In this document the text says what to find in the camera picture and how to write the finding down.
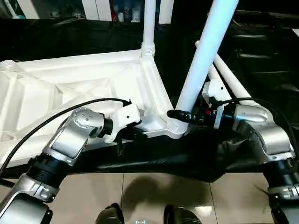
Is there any white teal pole stand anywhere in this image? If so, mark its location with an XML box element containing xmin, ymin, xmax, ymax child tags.
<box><xmin>6</xmin><ymin>0</ymin><xmax>25</xmax><ymax>20</ymax></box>

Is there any black left wrist camera cable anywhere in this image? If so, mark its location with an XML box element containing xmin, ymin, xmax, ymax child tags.
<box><xmin>0</xmin><ymin>97</ymin><xmax>132</xmax><ymax>181</ymax></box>

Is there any black work mat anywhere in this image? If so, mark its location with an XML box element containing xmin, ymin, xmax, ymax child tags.
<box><xmin>0</xmin><ymin>17</ymin><xmax>299</xmax><ymax>182</ymax></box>

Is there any white display cabinet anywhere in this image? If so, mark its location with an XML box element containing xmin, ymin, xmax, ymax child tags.
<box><xmin>0</xmin><ymin>0</ymin><xmax>174</xmax><ymax>24</ymax></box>

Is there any dark robot left foot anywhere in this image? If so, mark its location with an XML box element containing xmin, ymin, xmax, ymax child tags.
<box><xmin>96</xmin><ymin>202</ymin><xmax>124</xmax><ymax>224</ymax></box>

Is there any black metal table frame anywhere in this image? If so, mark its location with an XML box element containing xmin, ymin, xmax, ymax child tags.
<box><xmin>0</xmin><ymin>176</ymin><xmax>15</xmax><ymax>188</ymax></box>

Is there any black cabinet with gold label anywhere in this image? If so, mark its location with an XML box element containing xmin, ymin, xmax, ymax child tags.
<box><xmin>233</xmin><ymin>0</ymin><xmax>299</xmax><ymax>24</ymax></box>

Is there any white plastic table top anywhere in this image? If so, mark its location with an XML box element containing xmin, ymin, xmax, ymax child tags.
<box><xmin>0</xmin><ymin>47</ymin><xmax>189</xmax><ymax>169</ymax></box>

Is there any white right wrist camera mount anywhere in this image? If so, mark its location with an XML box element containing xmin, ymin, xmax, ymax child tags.
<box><xmin>201</xmin><ymin>78</ymin><xmax>231</xmax><ymax>129</ymax></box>

